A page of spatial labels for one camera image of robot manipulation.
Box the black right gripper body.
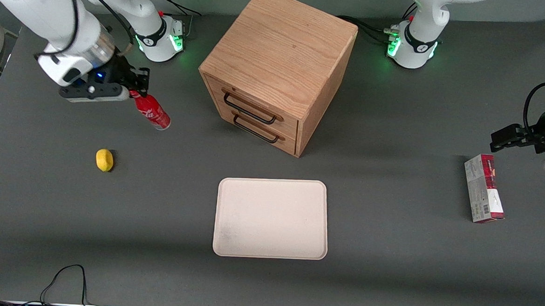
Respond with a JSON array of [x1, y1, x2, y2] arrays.
[[89, 53, 138, 90]]

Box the red coke bottle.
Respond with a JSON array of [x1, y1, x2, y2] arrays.
[[128, 89, 173, 131]]

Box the beige plastic tray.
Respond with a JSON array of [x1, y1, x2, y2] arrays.
[[211, 175, 332, 262]]

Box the grey and red carton box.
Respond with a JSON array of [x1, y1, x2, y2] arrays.
[[461, 153, 509, 225]]

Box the yellow lemon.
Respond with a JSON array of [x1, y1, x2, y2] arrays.
[[95, 148, 115, 173]]

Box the wooden drawer cabinet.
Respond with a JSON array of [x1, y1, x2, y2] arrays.
[[194, 0, 361, 161]]

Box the black right arm base cables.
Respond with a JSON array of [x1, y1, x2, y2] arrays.
[[151, 0, 203, 41]]

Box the black arm base cables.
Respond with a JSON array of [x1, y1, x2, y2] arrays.
[[151, 0, 203, 41], [336, 15, 400, 45]]

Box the long black drawer handle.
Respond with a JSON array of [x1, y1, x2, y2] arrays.
[[221, 91, 279, 126]]

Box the short black drawer handle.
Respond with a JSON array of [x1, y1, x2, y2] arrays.
[[232, 114, 281, 144]]

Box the black left arm base cables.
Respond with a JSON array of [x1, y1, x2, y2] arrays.
[[336, 15, 400, 45]]

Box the thin black table-edge cable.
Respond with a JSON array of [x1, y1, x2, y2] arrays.
[[0, 260, 109, 306]]

